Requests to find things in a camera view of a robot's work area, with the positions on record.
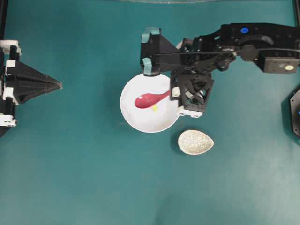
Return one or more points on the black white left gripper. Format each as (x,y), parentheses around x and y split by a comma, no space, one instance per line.
(10,97)

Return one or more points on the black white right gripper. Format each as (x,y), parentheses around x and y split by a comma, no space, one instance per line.
(192,91)

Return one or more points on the red plastic spoon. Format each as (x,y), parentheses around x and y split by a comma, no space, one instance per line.
(149,99)

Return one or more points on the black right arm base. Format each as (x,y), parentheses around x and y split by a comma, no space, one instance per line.
(291,114)

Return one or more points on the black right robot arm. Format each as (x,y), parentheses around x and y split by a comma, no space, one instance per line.
(273,48)

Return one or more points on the white round bowl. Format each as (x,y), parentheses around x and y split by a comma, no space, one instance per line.
(147,120)

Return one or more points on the speckled ceramic spoon rest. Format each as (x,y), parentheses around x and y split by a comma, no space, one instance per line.
(194,142)

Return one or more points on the black left frame post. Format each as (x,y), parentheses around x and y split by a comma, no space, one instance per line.
(3,15)

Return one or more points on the black frame post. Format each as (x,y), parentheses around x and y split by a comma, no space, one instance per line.
(296,9)
(3,15)

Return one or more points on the black right frame post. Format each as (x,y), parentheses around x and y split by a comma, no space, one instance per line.
(296,9)

